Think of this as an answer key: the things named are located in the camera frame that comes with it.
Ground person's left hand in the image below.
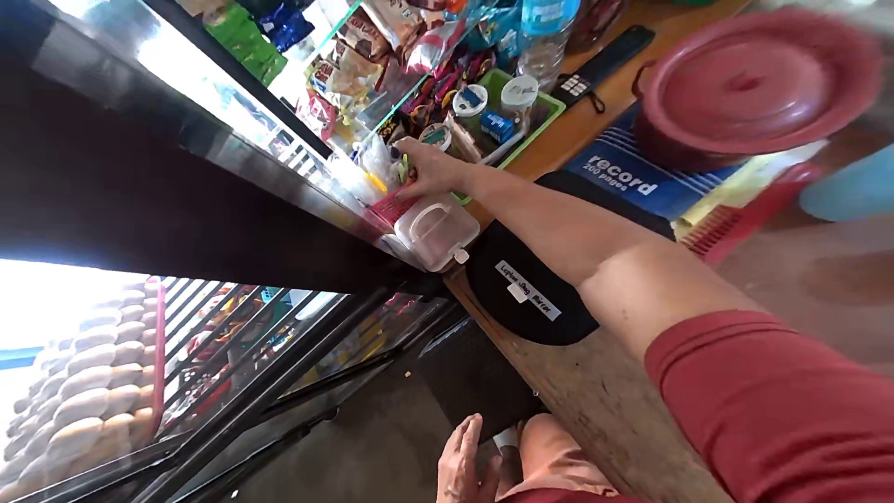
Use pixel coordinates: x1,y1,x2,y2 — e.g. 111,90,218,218
436,413,504,503

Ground person's right hand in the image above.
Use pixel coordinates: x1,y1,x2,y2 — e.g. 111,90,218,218
391,136,476,204

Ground person's right forearm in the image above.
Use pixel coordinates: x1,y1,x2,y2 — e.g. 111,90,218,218
457,164,894,503

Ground pink plastic basket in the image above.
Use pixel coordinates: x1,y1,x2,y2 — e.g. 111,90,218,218
368,186,421,229

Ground jar with green-marked lid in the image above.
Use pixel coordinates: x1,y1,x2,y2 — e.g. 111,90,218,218
418,122,454,154

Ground clear plastic bag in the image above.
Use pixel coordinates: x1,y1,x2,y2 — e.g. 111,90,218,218
352,133,402,191

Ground clear plastic lidded container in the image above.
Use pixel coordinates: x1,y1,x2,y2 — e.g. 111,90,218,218
394,193,481,273

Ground brown flat packet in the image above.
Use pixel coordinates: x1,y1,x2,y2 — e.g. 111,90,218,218
445,112,484,164

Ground black stool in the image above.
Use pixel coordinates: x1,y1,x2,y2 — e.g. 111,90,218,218
416,316,544,435

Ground person's legs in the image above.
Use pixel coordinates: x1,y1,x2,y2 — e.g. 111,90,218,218
496,413,620,498

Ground jar with blue-marked white lid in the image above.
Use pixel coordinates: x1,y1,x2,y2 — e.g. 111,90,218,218
451,84,490,138

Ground person's body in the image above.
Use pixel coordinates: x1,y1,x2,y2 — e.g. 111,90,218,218
497,488,650,503

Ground small blue box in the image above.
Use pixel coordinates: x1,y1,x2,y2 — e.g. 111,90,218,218
480,109,516,145

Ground black oval case, white label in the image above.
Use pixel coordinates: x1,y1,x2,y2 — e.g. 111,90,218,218
464,170,676,347

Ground pile of snack packets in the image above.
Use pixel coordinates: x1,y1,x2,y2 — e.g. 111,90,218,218
295,0,521,151

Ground jar with plain white lid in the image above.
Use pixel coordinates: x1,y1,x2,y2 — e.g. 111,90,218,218
499,74,541,135

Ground green plastic tray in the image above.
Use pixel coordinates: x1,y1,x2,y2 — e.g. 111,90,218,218
453,67,567,206

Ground clear bottle with blue label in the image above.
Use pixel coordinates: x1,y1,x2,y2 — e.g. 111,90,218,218
515,0,581,93

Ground dark blue shiny packet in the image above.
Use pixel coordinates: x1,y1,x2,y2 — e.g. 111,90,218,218
257,1,317,54

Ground black metal bar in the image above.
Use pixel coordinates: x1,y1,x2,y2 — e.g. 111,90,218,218
142,0,334,161

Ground green hanging packets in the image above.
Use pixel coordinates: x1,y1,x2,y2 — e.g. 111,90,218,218
203,1,289,88

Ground dark red packet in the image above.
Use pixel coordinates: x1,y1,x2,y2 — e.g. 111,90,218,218
564,0,628,54

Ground black metal gate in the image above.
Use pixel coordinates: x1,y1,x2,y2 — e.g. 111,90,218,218
0,276,469,503

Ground red plastic comb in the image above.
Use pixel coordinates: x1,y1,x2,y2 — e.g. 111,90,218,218
679,161,824,265

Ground red plastic lidded basin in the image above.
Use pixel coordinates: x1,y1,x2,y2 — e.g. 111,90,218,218
631,8,885,174

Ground rows of beige rounded tiles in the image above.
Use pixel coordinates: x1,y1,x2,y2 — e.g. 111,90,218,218
0,279,163,503

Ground light blue plastic container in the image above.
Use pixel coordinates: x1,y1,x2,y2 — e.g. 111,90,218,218
799,143,894,223

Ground blue record book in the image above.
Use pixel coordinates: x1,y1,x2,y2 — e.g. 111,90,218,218
562,101,747,220

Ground black device with strap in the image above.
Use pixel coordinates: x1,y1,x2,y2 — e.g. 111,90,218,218
551,25,657,115

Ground black wide frame beam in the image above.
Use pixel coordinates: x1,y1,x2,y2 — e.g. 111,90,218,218
0,0,448,298

